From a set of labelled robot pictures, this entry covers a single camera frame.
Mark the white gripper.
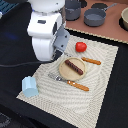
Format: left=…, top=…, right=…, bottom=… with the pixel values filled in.
left=27, top=12, right=70, bottom=61

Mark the red tomato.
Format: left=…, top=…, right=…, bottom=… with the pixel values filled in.
left=75, top=42, right=87, bottom=52

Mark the brown sausage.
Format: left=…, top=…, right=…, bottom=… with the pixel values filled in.
left=65, top=60, right=83, bottom=75

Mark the light blue cup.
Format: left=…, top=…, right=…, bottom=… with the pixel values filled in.
left=22, top=76, right=38, bottom=97

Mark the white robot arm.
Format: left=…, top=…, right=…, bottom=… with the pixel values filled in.
left=27, top=0, right=70, bottom=62

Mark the grey pot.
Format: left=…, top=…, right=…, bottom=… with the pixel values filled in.
left=65, top=0, right=81, bottom=21

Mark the round wooden plate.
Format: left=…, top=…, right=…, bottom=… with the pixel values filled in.
left=59, top=57, right=87, bottom=81

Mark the beige woven placemat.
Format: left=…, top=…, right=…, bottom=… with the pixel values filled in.
left=17, top=36, right=118, bottom=128

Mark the brown stove board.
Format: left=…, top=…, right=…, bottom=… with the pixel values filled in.
left=66, top=0, right=128, bottom=43

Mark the beige bowl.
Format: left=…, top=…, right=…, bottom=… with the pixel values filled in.
left=121, top=7, right=128, bottom=30

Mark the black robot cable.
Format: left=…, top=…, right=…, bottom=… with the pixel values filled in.
left=0, top=49, right=64, bottom=68

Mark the fork with wooden handle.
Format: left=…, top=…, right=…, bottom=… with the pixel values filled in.
left=48, top=73, right=89, bottom=91

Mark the grey saucepan with handle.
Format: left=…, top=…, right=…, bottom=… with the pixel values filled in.
left=84, top=3, right=116, bottom=27

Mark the knife with wooden handle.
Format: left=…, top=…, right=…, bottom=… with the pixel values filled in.
left=63, top=51, right=102, bottom=66

